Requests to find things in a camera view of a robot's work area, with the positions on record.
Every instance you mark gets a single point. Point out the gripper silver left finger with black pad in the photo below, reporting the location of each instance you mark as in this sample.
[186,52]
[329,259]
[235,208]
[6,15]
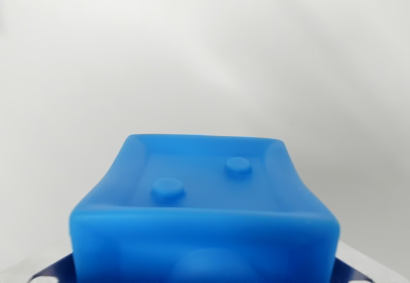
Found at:
[51,268]

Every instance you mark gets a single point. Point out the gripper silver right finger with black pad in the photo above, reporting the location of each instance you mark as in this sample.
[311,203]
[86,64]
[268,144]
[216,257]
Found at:
[352,268]

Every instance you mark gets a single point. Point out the blue cube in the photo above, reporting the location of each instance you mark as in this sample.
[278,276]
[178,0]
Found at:
[205,225]

